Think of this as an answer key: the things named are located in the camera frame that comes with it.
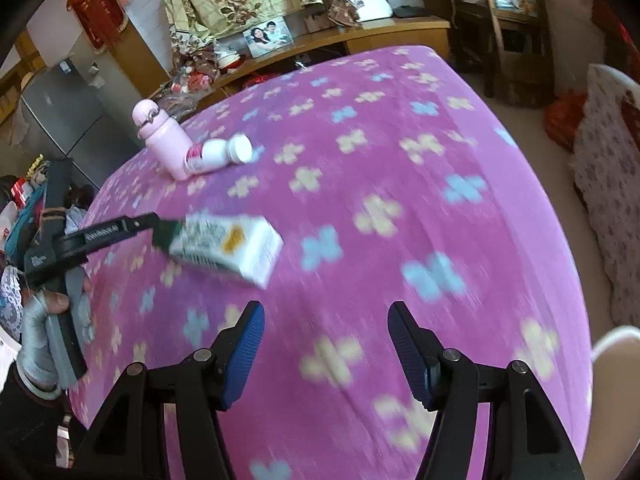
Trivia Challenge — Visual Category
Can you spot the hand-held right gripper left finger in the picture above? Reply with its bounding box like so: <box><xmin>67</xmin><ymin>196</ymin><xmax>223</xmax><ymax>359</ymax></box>
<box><xmin>75</xmin><ymin>300</ymin><xmax>266</xmax><ymax>480</ymax></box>

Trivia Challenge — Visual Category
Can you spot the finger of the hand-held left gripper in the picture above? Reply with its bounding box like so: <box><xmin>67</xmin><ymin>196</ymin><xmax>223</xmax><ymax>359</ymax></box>
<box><xmin>62</xmin><ymin>212</ymin><xmax>163</xmax><ymax>257</ymax></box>

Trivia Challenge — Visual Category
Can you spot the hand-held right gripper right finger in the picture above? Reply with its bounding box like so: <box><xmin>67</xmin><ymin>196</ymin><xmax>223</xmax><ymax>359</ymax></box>
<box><xmin>387</xmin><ymin>301</ymin><xmax>586</xmax><ymax>480</ymax></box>

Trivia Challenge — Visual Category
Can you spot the white box with yellow mark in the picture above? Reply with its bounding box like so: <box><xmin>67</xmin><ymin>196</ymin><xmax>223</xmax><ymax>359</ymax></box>
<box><xmin>152</xmin><ymin>211</ymin><xmax>285</xmax><ymax>290</ymax></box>

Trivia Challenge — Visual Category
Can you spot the person's left forearm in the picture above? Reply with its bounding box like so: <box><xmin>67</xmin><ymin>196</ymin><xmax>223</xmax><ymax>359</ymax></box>
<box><xmin>0</xmin><ymin>360</ymin><xmax>73</xmax><ymax>468</ymax></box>

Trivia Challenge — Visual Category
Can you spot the person's left hand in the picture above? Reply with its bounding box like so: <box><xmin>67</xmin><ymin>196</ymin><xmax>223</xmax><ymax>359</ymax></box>
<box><xmin>19</xmin><ymin>270</ymin><xmax>97</xmax><ymax>397</ymax></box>

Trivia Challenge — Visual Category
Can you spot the grey refrigerator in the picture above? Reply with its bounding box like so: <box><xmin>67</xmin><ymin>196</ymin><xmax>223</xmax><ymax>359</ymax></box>
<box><xmin>19</xmin><ymin>56</ymin><xmax>137</xmax><ymax>187</ymax></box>

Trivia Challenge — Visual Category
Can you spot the white bottle with pink label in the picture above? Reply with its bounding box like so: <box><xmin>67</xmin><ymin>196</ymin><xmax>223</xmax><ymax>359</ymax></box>
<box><xmin>184</xmin><ymin>133</ymin><xmax>254</xmax><ymax>175</ymax></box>

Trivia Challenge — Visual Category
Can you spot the pink floral blanket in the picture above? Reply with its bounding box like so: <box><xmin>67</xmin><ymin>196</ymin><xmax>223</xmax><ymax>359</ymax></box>
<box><xmin>67</xmin><ymin>45</ymin><xmax>594</xmax><ymax>480</ymax></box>

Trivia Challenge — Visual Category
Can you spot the pile of plastic packets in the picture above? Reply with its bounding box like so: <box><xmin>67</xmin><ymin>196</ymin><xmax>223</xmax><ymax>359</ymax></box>
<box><xmin>159</xmin><ymin>42</ymin><xmax>252</xmax><ymax>107</ymax></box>

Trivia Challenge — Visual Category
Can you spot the red hanging decoration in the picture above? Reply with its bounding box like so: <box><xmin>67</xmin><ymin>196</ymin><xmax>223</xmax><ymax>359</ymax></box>
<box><xmin>66</xmin><ymin>0</ymin><xmax>129</xmax><ymax>57</ymax></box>

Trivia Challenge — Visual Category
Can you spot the framed photo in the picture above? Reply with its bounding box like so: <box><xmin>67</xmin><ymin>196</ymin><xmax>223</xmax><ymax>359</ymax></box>
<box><xmin>243</xmin><ymin>16</ymin><xmax>294</xmax><ymax>59</ymax></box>

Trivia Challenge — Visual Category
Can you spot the floral sofa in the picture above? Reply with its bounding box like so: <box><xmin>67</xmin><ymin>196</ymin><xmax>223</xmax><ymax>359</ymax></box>
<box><xmin>569</xmin><ymin>64</ymin><xmax>640</xmax><ymax>329</ymax></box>

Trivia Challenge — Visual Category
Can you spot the red bag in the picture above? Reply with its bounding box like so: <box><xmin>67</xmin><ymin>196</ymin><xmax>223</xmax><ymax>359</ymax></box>
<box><xmin>544</xmin><ymin>90</ymin><xmax>587</xmax><ymax>149</ymax></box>

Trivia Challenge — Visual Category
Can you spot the wooden cabinet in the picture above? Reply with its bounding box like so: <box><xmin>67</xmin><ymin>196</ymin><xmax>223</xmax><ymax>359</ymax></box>
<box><xmin>145</xmin><ymin>15</ymin><xmax>452</xmax><ymax>111</ymax></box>

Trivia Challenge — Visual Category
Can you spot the wooden chair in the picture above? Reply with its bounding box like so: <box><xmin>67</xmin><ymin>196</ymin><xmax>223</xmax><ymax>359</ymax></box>
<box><xmin>451</xmin><ymin>0</ymin><xmax>557</xmax><ymax>107</ymax></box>

